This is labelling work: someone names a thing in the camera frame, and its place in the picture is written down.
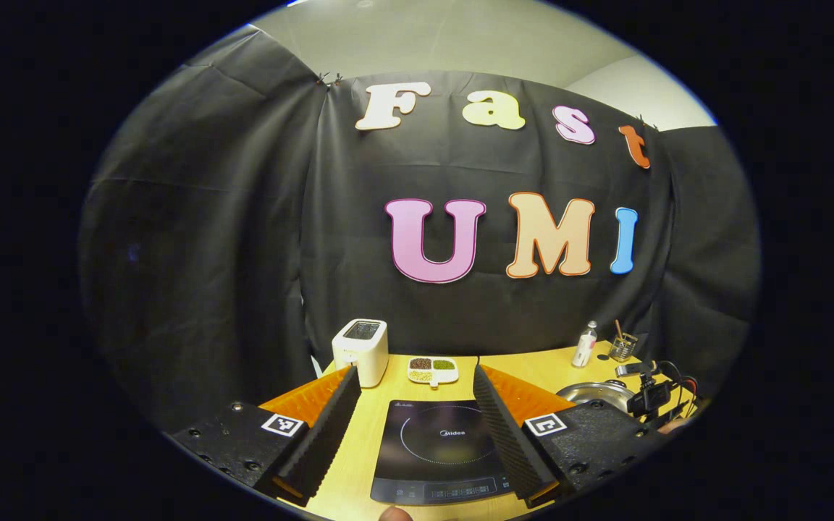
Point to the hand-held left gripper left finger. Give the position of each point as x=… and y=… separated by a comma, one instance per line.
x=323, y=441

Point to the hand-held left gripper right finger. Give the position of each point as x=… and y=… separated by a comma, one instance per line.
x=507, y=441

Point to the black induction cooktop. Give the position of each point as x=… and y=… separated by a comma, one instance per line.
x=435, y=449

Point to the small glass holder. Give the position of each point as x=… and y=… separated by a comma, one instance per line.
x=623, y=349

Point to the brown wooden stick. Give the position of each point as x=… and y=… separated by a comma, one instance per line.
x=617, y=329

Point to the small clear white-label bottle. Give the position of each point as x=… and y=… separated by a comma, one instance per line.
x=585, y=347

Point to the white toaster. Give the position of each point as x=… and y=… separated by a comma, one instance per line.
x=361, y=354

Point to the white divided bean dish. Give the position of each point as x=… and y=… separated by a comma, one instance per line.
x=433, y=370

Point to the black backdrop cloth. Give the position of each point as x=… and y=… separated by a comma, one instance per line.
x=207, y=253

